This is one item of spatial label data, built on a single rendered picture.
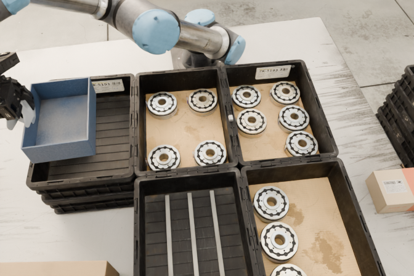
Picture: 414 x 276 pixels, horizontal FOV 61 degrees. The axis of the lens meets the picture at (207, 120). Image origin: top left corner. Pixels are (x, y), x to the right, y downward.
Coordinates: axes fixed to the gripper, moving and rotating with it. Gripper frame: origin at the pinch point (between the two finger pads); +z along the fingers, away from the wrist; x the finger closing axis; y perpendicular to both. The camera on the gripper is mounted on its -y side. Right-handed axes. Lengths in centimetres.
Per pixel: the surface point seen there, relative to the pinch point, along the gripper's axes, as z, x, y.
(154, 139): 31.9, 25.0, -8.4
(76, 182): 20.1, 4.4, 9.1
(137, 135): 21.6, 21.4, -4.2
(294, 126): 33, 72, -5
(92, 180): 20.4, 8.6, 9.0
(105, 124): 30.6, 8.5, -16.9
